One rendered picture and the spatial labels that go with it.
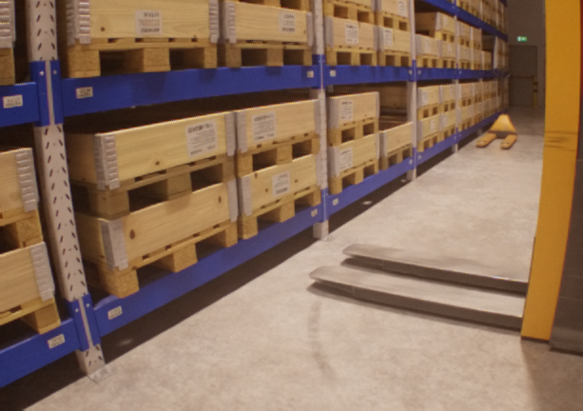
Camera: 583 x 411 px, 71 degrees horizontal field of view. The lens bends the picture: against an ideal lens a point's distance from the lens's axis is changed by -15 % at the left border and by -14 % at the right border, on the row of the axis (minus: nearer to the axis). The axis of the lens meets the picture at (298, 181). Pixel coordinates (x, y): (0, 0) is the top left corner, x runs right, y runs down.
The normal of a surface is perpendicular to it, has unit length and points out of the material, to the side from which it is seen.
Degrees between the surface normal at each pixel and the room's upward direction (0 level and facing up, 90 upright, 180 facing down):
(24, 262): 90
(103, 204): 90
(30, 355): 90
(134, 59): 90
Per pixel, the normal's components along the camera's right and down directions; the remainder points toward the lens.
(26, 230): 0.84, 0.10
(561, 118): -0.54, 0.21
